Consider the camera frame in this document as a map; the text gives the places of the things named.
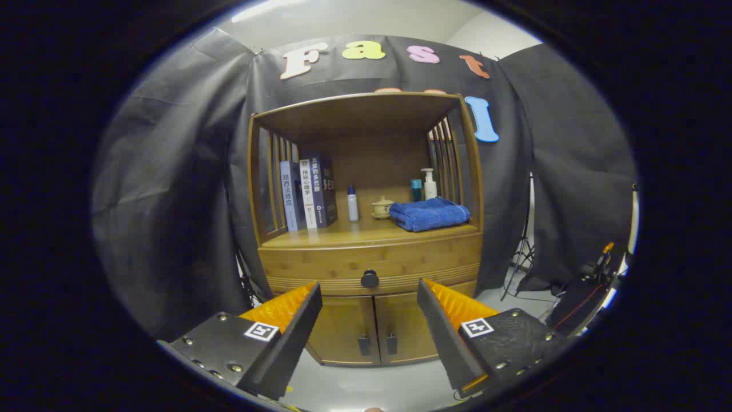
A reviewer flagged wooden cabinet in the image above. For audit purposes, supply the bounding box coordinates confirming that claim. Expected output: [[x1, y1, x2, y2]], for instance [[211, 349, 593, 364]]
[[247, 90, 486, 367]]

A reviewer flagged wooden countertop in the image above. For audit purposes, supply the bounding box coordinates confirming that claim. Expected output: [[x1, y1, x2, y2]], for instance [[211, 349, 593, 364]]
[[260, 201, 480, 249]]

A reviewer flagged wooden cabinet door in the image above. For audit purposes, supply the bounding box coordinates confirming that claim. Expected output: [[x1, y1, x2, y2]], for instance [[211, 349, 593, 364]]
[[306, 295, 381, 367], [375, 289, 478, 366]]

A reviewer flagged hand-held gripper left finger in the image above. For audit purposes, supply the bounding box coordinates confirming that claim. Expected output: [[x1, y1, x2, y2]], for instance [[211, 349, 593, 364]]
[[157, 280, 324, 401]]

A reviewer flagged pale blue book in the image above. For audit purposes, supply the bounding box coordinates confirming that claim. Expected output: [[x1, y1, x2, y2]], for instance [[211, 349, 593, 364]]
[[279, 160, 307, 232]]

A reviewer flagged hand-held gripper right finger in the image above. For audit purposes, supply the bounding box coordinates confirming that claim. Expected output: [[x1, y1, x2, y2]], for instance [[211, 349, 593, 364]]
[[416, 278, 575, 399]]

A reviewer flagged black equipment with orange clip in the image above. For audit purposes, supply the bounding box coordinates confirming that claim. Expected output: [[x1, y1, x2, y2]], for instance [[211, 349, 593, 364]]
[[546, 242, 627, 335]]

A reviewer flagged black backdrop cloth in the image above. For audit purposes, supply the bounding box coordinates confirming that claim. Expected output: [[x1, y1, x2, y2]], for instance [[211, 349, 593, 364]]
[[91, 27, 638, 343]]

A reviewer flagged blue folded towel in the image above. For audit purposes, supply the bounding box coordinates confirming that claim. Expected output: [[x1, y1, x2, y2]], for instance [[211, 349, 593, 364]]
[[389, 197, 471, 233]]

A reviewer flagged black tripod stand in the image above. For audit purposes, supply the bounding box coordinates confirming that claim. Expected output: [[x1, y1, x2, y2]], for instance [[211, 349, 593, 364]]
[[500, 172, 535, 301]]

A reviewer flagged dark blue book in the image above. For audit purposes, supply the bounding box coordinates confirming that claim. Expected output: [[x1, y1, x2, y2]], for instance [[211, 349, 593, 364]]
[[310, 154, 339, 228]]

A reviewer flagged white spine book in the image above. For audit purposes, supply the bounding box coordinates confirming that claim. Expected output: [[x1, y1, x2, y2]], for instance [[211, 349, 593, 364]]
[[299, 159, 319, 229]]

